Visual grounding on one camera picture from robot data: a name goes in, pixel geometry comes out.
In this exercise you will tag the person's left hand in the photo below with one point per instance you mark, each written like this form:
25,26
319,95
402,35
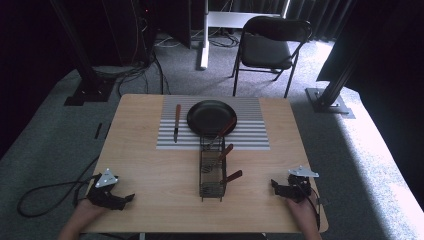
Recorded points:
87,210

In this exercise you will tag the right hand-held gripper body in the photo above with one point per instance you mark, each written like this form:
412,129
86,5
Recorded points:
298,186

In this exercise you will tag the black metal stand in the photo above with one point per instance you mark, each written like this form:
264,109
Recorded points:
330,96
86,80

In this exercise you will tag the grey striped placemat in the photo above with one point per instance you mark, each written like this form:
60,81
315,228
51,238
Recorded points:
250,133

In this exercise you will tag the white desk frame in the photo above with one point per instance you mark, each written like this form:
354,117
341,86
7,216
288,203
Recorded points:
205,40

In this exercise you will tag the dark curtain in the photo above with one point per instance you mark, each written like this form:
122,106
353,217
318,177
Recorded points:
383,50

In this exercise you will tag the black folding chair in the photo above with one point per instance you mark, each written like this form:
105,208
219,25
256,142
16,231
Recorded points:
266,50

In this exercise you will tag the person's right hand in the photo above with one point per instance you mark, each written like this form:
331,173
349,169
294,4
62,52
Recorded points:
304,213

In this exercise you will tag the black round plate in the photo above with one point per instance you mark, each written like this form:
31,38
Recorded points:
208,116

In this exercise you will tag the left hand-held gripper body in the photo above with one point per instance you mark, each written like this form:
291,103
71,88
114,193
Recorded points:
106,191

